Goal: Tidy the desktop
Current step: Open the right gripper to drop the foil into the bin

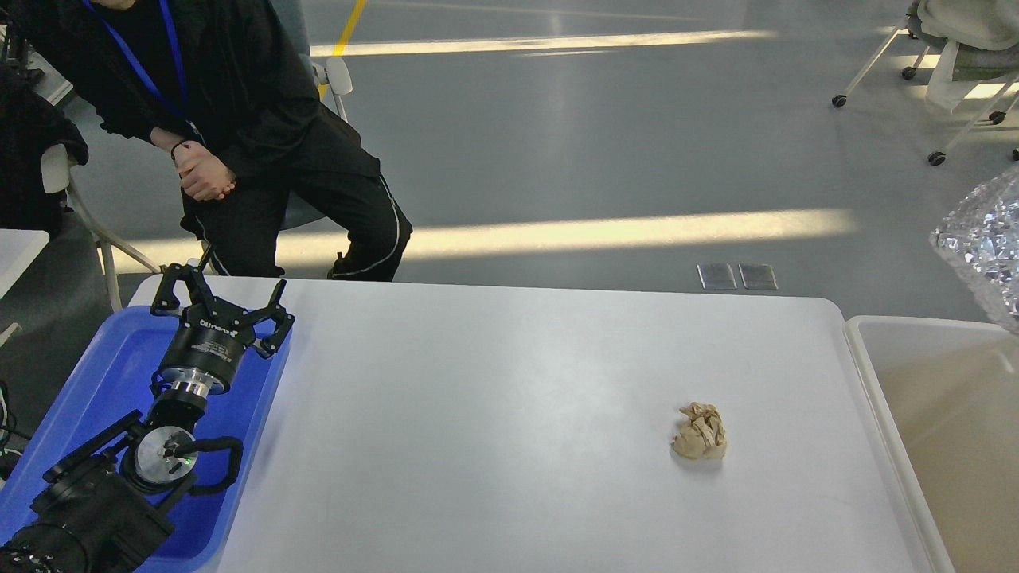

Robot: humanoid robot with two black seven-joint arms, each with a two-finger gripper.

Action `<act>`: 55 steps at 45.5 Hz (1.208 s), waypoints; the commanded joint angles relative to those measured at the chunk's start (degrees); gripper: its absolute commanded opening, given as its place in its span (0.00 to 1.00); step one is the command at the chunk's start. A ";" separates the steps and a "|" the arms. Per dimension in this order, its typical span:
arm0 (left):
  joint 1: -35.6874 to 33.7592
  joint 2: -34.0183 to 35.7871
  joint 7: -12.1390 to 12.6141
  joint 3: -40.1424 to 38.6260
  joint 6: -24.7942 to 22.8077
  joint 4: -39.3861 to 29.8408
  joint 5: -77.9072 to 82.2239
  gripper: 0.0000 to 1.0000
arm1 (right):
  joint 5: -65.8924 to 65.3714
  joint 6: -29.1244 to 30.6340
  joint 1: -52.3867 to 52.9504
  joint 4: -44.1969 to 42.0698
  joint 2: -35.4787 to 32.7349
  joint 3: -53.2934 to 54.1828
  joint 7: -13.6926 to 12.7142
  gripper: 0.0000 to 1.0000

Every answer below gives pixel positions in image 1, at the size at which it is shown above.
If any left metal floor plate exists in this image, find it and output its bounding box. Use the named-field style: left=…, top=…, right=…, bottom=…
left=697, top=263, right=739, bottom=291

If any white chair with black coat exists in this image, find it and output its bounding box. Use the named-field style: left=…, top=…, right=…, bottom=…
left=1, top=65, right=159, bottom=310

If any person in black clothes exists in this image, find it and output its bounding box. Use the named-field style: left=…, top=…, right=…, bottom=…
left=10, top=1, right=412, bottom=282

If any crumpled brown paper ball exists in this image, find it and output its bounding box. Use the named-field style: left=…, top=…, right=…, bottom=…
left=672, top=402, right=728, bottom=460

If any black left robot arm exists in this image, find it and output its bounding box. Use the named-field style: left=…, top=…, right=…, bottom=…
left=2, top=263, right=294, bottom=572

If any white rolling chair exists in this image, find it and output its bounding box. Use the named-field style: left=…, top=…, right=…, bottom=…
left=832, top=1, right=1018, bottom=166

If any right metal floor plate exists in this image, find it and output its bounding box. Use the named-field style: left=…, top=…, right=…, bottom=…
left=738, top=263, right=779, bottom=291

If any blue lanyard badge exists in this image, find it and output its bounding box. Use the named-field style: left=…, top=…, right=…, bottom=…
left=81, top=1, right=205, bottom=144

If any blue plastic tray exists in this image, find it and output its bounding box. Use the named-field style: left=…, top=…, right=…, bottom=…
left=1, top=307, right=291, bottom=572

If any grey seat chair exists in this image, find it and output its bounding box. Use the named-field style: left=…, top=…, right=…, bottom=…
left=267, top=0, right=356, bottom=232

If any white plastic bin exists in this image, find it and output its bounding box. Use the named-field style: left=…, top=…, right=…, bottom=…
left=845, top=316, right=1018, bottom=572

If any metal floor plate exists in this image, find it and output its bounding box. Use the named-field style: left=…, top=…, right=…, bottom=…
left=738, top=263, right=779, bottom=291
left=697, top=263, right=739, bottom=291

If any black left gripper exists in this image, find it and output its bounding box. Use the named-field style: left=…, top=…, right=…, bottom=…
left=150, top=244, right=294, bottom=396

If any white side table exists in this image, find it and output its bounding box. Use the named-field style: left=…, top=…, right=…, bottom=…
left=1, top=228, right=49, bottom=298

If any aluminium foil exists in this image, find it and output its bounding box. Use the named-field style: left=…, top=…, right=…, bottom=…
left=929, top=166, right=1018, bottom=335

